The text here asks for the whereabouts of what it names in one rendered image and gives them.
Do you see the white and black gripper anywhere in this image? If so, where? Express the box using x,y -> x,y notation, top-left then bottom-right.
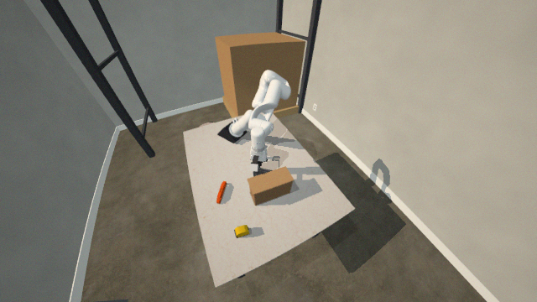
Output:
250,146 -> 268,168

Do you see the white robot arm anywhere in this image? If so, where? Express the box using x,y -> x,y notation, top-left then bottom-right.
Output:
229,70 -> 291,153

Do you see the orange torpedo level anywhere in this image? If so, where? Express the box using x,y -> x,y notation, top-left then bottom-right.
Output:
216,181 -> 227,204

